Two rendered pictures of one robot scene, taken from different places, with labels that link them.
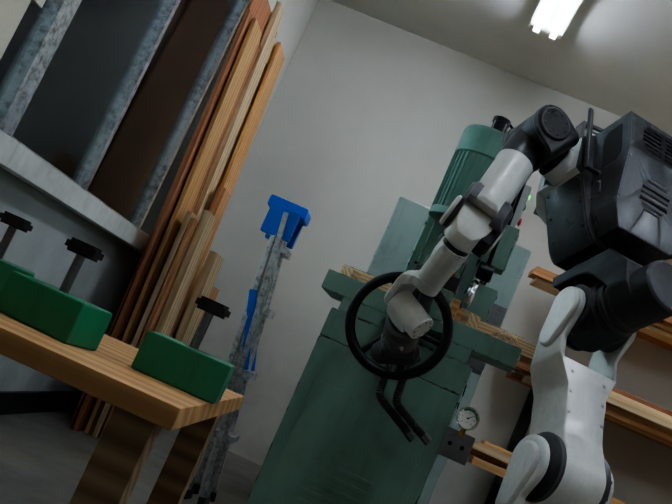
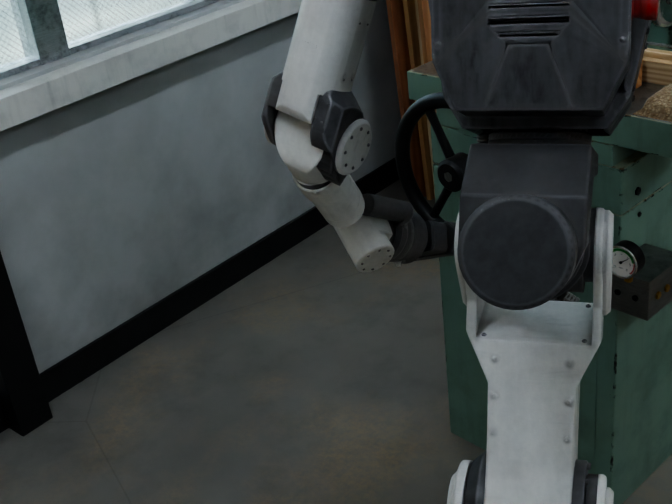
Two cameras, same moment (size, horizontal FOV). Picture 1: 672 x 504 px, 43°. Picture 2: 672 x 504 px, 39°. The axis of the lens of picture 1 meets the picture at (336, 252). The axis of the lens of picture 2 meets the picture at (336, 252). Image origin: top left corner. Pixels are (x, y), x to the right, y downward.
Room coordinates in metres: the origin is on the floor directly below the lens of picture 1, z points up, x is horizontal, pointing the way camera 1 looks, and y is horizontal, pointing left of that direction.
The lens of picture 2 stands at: (0.91, -0.99, 1.50)
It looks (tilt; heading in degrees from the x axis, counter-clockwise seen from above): 28 degrees down; 38
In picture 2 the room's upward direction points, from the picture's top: 7 degrees counter-clockwise
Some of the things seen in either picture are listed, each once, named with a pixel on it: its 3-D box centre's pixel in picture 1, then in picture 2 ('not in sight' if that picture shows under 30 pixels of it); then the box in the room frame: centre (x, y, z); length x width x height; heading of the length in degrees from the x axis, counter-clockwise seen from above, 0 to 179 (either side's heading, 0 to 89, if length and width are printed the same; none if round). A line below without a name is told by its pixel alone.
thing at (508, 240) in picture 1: (499, 248); not in sight; (2.77, -0.49, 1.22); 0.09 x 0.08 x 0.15; 168
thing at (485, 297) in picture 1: (478, 304); not in sight; (2.74, -0.49, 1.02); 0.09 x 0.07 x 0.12; 78
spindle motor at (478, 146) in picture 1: (472, 180); not in sight; (2.59, -0.30, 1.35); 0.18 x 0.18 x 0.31
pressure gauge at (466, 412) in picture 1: (466, 421); (626, 263); (2.33, -0.51, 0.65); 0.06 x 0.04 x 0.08; 78
